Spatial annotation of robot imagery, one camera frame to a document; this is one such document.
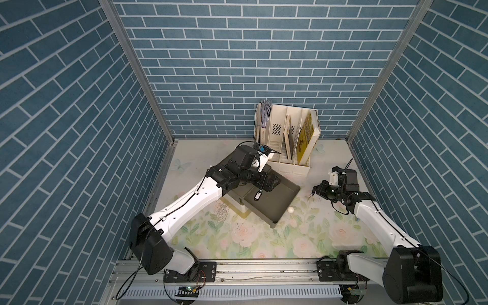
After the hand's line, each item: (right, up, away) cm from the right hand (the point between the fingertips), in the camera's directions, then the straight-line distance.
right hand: (316, 187), depth 86 cm
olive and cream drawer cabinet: (-37, -4, -8) cm, 38 cm away
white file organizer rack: (-10, +27, +10) cm, 30 cm away
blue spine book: (-23, +34, +4) cm, 41 cm away
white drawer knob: (-15, -6, -14) cm, 21 cm away
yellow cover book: (-2, +25, +5) cm, 26 cm away
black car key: (-27, -2, -7) cm, 28 cm away
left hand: (-20, +6, -14) cm, 25 cm away
